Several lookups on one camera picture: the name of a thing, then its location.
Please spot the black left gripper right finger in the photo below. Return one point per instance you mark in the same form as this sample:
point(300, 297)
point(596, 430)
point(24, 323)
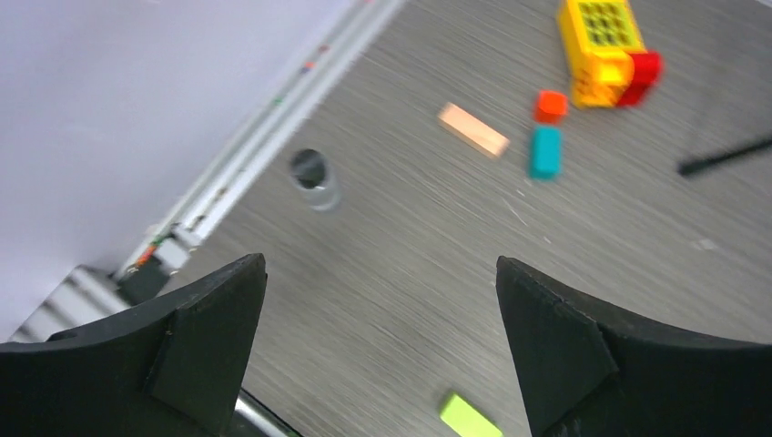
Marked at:
point(587, 367)

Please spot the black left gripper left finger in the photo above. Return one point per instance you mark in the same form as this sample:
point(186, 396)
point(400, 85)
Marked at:
point(170, 366)

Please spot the clear small cup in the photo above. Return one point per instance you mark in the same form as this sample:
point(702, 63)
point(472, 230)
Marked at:
point(315, 179)

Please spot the green rectangular block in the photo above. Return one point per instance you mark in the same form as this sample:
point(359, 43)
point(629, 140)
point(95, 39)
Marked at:
point(465, 420)

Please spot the teal block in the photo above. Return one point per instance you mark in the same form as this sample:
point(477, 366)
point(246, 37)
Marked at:
point(546, 152)

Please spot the black music stand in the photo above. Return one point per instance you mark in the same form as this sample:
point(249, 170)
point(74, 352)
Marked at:
point(695, 166)

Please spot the beige rectangular block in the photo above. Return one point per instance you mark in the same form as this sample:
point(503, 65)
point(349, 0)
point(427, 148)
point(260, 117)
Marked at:
point(473, 131)

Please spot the small orange cube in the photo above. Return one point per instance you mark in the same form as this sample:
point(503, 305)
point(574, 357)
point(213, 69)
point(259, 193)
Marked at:
point(550, 107)

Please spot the red orange toy block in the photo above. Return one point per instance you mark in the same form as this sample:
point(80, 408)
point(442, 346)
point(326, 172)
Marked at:
point(647, 69)

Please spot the yellow green toy block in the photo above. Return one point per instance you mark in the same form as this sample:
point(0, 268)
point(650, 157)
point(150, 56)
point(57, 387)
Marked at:
point(599, 38)

